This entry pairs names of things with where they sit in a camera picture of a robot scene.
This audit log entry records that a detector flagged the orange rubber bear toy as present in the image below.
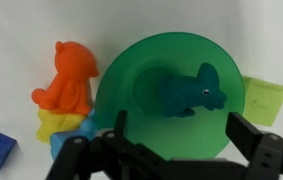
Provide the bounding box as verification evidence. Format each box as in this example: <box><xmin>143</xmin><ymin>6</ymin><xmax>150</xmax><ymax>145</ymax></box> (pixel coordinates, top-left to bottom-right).
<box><xmin>31</xmin><ymin>40</ymin><xmax>100</xmax><ymax>116</ymax></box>

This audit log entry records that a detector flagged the lime green cube block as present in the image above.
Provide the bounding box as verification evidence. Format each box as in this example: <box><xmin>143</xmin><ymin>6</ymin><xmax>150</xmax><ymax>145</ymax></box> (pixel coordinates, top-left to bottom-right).
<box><xmin>241</xmin><ymin>75</ymin><xmax>283</xmax><ymax>128</ymax></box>

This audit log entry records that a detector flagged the green translucent plastic bowl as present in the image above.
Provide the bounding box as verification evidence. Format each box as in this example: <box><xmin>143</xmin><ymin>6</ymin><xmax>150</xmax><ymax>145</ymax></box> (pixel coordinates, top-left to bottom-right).
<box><xmin>95</xmin><ymin>31</ymin><xmax>246</xmax><ymax>161</ymax></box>

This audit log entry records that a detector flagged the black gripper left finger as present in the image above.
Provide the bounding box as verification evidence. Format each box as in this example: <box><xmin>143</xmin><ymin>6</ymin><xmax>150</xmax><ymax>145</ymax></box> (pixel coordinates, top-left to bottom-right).
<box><xmin>45</xmin><ymin>110</ymin><xmax>172</xmax><ymax>180</ymax></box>

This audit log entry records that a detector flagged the teal rubber animal toy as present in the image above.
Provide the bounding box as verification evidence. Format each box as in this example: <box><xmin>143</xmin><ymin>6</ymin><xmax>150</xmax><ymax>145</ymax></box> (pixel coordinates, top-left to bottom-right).
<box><xmin>162</xmin><ymin>62</ymin><xmax>229</xmax><ymax>118</ymax></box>

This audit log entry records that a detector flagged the light blue rubber toy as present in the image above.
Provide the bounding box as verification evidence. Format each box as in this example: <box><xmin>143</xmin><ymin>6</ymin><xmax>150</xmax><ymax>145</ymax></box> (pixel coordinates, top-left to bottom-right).
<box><xmin>49</xmin><ymin>108</ymin><xmax>99</xmax><ymax>161</ymax></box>

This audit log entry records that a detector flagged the yellow rubber toy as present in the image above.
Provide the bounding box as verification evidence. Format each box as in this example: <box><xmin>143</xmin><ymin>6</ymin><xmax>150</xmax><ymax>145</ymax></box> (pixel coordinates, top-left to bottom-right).
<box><xmin>35</xmin><ymin>108</ymin><xmax>89</xmax><ymax>145</ymax></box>

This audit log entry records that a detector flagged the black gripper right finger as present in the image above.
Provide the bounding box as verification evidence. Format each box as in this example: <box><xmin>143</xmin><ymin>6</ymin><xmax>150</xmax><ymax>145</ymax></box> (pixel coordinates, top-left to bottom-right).
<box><xmin>225</xmin><ymin>111</ymin><xmax>283</xmax><ymax>180</ymax></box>

